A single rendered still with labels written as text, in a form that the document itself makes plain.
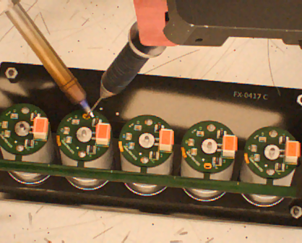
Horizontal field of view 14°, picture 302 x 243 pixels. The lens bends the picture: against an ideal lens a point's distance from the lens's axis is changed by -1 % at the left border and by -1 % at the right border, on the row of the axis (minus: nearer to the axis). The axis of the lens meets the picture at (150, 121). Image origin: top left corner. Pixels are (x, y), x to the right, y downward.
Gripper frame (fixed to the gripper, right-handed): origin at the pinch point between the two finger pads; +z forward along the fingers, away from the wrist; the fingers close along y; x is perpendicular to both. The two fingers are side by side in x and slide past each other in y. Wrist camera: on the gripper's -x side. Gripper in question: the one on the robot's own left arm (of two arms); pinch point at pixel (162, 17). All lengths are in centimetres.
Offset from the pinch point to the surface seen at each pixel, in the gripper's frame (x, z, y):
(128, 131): 1.5, 9.5, 0.8
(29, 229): -1.5, 17.1, 2.9
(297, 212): 10.3, 11.6, 4.0
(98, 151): 0.2, 10.0, 1.6
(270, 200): 8.5, 10.7, 3.7
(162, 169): 3.2, 10.1, 2.3
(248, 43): 9.9, 13.2, -5.8
